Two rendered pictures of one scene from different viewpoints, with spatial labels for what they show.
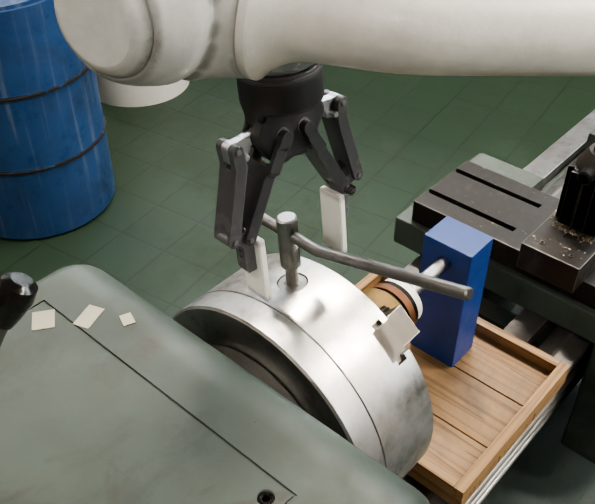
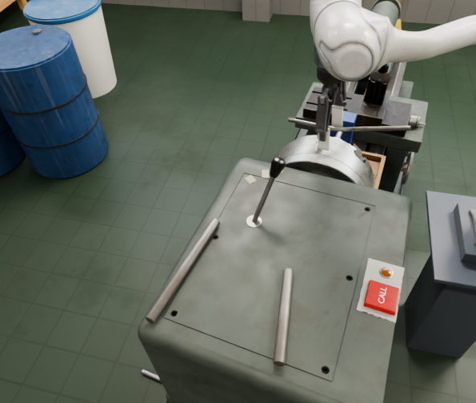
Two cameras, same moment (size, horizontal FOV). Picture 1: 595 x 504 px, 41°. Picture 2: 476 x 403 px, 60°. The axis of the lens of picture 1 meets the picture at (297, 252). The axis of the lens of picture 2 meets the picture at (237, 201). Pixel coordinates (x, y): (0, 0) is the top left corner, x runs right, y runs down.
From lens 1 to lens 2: 0.58 m
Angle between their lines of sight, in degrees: 15
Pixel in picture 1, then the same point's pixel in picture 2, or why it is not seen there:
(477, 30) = (442, 43)
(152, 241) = (138, 161)
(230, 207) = (323, 118)
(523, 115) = (282, 61)
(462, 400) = not seen: hidden behind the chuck
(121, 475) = (318, 217)
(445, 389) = not seen: hidden behind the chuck
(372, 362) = (358, 164)
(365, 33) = (415, 50)
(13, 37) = (53, 74)
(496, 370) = not seen: hidden behind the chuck
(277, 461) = (362, 198)
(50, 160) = (81, 133)
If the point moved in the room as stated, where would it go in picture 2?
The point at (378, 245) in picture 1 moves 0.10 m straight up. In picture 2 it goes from (243, 136) to (243, 125)
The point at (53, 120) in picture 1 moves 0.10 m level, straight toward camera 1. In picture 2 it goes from (78, 113) to (85, 119)
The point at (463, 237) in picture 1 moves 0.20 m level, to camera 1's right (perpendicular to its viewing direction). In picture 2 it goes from (346, 116) to (394, 103)
